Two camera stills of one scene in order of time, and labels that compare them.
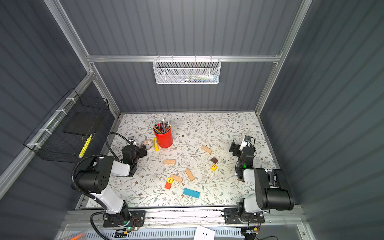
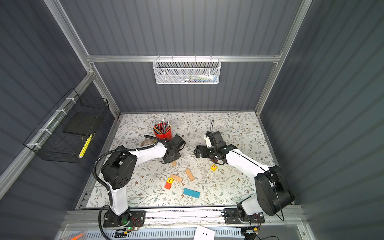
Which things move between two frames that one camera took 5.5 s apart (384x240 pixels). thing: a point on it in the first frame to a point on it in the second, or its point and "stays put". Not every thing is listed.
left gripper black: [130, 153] to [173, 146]
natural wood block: [190, 174] stays put
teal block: [189, 192] stays put
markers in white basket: [207, 78] stays put
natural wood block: [176, 178] stays put
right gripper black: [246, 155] to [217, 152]
